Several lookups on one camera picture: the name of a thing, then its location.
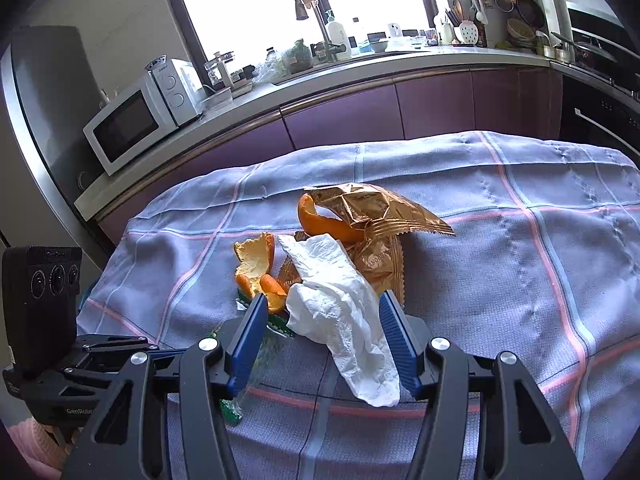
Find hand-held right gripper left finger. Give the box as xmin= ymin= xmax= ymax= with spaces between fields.
xmin=60 ymin=292 xmax=269 ymax=480

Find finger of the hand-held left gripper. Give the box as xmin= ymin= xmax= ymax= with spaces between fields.
xmin=75 ymin=334 xmax=183 ymax=361

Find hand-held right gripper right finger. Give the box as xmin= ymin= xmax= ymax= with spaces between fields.
xmin=378 ymin=291 xmax=586 ymax=480

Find green snack wrapper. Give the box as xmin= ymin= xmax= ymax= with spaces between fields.
xmin=210 ymin=287 xmax=297 ymax=423

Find white tissue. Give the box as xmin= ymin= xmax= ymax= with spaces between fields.
xmin=277 ymin=234 xmax=403 ymax=407

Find curled orange peel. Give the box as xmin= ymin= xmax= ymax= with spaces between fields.
xmin=298 ymin=192 xmax=365 ymax=245

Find blue checked cloth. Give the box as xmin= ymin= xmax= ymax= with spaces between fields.
xmin=77 ymin=130 xmax=640 ymax=480

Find silver refrigerator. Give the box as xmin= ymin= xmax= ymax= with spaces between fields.
xmin=0 ymin=25 xmax=116 ymax=261

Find white microwave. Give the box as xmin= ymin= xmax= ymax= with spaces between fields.
xmin=82 ymin=58 xmax=206 ymax=177

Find purple base cabinets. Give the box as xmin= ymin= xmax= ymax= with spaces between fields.
xmin=95 ymin=67 xmax=566 ymax=246

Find clear food container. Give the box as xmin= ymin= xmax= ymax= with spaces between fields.
xmin=202 ymin=87 xmax=235 ymax=111

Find white kitchen countertop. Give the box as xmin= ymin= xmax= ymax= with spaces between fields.
xmin=74 ymin=45 xmax=566 ymax=221

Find clear plastic bag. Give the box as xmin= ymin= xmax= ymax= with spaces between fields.
xmin=252 ymin=40 xmax=316 ymax=83

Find black built-in oven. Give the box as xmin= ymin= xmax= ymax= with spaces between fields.
xmin=560 ymin=67 xmax=640 ymax=161

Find white utensil holder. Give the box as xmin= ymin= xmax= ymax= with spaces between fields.
xmin=435 ymin=7 xmax=457 ymax=46

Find white pump bottle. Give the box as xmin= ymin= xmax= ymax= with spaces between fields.
xmin=325 ymin=9 xmax=351 ymax=53

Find gas stove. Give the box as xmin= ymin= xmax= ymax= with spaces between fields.
xmin=552 ymin=57 xmax=640 ymax=103

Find steel faucet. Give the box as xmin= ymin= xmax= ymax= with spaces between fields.
xmin=291 ymin=0 xmax=353 ymax=61

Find kitchen window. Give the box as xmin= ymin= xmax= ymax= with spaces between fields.
xmin=155 ymin=0 xmax=451 ymax=68

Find black pot with lid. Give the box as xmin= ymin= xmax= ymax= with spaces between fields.
xmin=550 ymin=30 xmax=626 ymax=68

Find hanging frying pan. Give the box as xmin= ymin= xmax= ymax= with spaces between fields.
xmin=516 ymin=0 xmax=546 ymax=28

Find black range hood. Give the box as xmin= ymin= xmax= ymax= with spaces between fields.
xmin=565 ymin=0 xmax=640 ymax=43

